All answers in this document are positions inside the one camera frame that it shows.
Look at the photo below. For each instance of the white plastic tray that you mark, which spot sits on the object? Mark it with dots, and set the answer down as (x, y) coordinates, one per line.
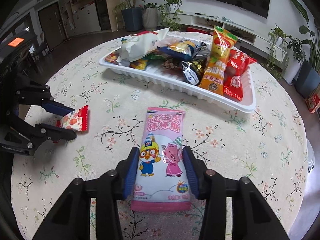
(174, 79)

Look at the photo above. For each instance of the plant in ribbed white pot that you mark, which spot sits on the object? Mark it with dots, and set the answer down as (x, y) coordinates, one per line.
(150, 16)

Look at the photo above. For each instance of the pink clear zip bag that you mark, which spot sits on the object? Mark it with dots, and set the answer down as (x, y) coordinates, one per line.
(168, 41)

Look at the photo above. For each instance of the red Mylikes chocolate bag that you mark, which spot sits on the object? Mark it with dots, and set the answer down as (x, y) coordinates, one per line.
(237, 64)

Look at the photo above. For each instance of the pink cartoon lollipop bag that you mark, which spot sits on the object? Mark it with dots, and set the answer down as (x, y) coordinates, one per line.
(161, 183)

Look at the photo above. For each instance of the green nut mix bag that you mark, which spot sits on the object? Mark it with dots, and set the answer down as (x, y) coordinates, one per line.
(166, 60)

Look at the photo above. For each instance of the orange yellow snack bag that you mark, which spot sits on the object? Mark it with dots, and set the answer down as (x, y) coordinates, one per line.
(213, 76)

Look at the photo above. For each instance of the gold wafer snack pack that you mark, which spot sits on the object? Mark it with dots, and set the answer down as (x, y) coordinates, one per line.
(198, 67)

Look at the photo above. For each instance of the black silver snack pack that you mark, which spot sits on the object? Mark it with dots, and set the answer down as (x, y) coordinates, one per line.
(190, 76)

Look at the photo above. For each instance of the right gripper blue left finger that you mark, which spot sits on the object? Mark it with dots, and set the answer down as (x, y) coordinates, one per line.
(131, 166)

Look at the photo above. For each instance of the white tv cabinet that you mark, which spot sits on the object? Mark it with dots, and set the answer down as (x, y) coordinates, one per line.
(254, 41)

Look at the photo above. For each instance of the red bag on floor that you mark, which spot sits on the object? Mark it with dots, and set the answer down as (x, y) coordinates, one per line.
(312, 102)

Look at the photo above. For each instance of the blue squirrel chips bag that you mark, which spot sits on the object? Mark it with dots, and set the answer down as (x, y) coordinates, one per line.
(183, 50)

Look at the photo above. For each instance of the red storage box right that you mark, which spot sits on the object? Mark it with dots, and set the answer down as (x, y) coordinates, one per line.
(197, 30)

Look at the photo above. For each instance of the floral round tablecloth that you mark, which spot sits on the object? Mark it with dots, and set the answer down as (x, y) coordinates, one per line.
(268, 145)

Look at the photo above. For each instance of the tall plant dark blue pot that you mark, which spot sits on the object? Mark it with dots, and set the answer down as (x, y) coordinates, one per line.
(308, 78)

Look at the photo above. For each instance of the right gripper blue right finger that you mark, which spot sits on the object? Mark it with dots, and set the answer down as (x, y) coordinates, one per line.
(195, 169)

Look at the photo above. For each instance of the plant in white tall pot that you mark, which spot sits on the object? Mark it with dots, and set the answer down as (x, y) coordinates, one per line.
(285, 55)

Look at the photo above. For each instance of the white red snack bag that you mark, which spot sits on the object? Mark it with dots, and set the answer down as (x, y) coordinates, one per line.
(137, 46)

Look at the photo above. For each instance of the red patterned small snack pack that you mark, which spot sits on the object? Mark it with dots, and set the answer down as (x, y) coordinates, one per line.
(76, 120)

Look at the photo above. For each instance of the left plant dark blue pot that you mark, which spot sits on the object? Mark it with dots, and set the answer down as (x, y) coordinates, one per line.
(130, 13)

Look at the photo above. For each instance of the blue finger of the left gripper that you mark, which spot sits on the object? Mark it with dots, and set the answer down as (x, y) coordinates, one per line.
(57, 108)
(56, 134)

